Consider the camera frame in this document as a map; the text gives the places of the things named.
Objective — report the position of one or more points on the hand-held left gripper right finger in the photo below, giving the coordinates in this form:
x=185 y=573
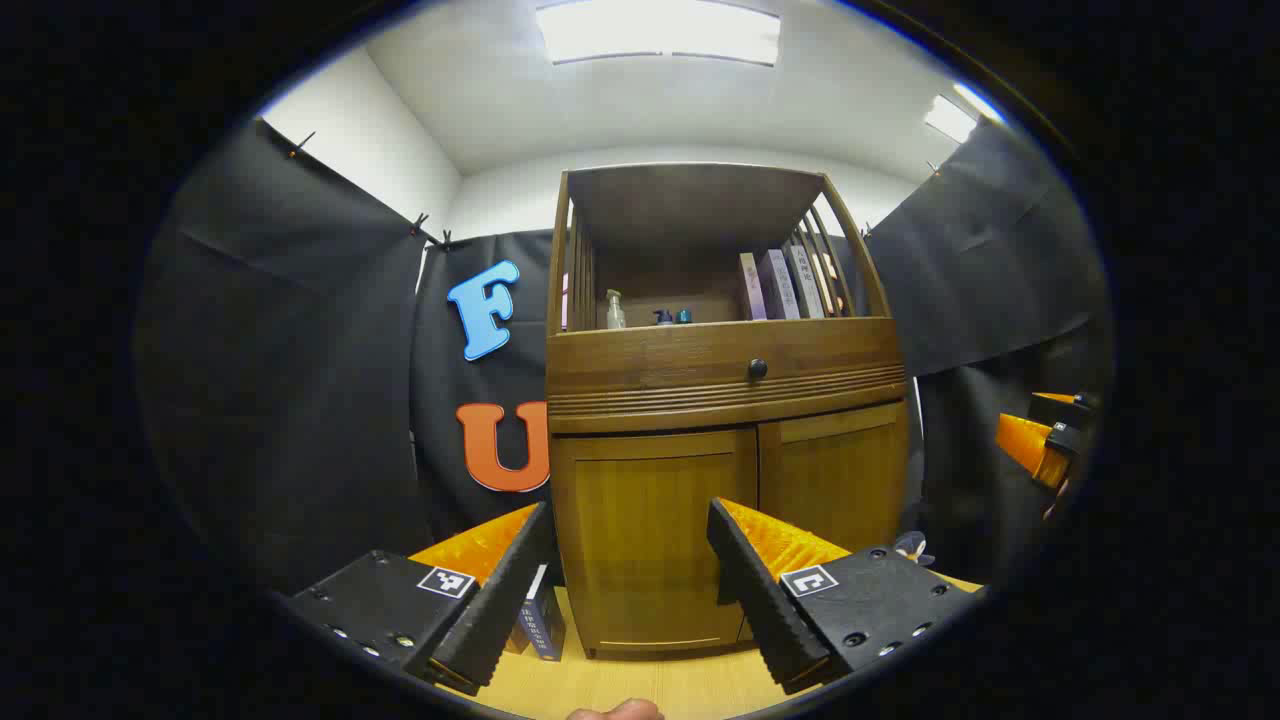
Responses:
x=760 y=600

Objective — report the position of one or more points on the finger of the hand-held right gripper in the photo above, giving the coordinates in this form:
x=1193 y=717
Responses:
x=1025 y=445
x=1060 y=408

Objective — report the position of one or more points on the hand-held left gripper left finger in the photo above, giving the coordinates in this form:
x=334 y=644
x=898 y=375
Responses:
x=500 y=590

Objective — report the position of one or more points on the wooden shoe cabinet door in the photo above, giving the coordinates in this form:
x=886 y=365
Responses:
x=640 y=540
x=840 y=480

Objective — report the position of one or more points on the wooden double-door shoe cabinet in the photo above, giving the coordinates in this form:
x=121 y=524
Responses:
x=690 y=200

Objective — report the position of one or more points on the wooden cabinet drawer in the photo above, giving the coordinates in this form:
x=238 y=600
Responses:
x=650 y=370

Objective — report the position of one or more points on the blue book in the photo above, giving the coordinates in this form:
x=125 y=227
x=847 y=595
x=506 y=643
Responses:
x=545 y=625

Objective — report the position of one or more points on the penguin plush toy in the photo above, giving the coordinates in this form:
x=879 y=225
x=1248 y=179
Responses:
x=913 y=548

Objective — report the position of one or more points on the black drawer knob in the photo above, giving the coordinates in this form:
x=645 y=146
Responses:
x=757 y=369

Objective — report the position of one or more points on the grey book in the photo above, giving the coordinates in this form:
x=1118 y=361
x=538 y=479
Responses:
x=805 y=282

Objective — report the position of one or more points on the black backdrop cloth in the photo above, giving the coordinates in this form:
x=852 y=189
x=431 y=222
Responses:
x=290 y=380

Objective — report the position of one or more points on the clear pump bottle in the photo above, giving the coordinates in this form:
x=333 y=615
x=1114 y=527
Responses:
x=615 y=315

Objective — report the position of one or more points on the small ceiling light panel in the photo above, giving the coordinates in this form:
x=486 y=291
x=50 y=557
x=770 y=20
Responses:
x=950 y=118

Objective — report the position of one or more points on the pink book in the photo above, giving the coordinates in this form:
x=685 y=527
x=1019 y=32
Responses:
x=751 y=288

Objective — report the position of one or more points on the large ceiling light panel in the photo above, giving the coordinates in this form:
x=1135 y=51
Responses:
x=660 y=30

